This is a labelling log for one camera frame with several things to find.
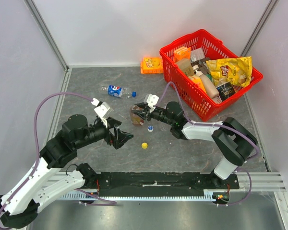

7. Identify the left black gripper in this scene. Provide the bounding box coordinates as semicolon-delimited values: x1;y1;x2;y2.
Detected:
75;116;134;149

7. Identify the brown tea bottle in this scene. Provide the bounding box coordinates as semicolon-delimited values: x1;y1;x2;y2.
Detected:
130;105;144;126

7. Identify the white blue bottle cap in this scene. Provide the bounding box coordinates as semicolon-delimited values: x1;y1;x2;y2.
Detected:
147;126;154;132

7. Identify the yellow tea bottle cap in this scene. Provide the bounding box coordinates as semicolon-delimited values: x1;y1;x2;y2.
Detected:
141;142;148;149

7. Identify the clear plastic bottle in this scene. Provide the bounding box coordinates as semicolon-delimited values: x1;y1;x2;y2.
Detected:
99;85;133;99

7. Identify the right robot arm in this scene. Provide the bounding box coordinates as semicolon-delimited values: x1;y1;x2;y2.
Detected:
131;102;258;189

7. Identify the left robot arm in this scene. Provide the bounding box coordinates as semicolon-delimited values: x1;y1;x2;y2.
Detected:
0;115;133;230

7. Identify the beige bottle in basket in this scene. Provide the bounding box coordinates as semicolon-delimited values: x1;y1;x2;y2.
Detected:
192;65;219;99

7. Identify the orange snack box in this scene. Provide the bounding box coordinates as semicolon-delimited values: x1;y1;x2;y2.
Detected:
140;57;163;74

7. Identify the orange box in basket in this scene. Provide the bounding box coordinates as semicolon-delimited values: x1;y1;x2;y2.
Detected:
173;46;191;63

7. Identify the clear plastic packet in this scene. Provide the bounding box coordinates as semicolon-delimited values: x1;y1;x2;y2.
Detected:
190;48;205;62

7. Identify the black snack packet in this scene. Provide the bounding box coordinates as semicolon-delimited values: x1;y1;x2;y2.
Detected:
216;82;236;101

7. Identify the yellow Lays chips bag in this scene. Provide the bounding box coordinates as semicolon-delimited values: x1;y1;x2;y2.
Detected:
206;57;252;88

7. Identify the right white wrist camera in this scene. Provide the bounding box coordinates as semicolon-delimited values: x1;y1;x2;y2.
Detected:
144;93;159;112

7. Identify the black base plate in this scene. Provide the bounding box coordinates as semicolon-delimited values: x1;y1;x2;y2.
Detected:
84;172;240;196

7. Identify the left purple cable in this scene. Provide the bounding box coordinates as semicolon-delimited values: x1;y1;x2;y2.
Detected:
0;92;117;230

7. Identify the white cable duct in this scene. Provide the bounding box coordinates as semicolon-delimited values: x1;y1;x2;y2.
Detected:
58;191;216;202

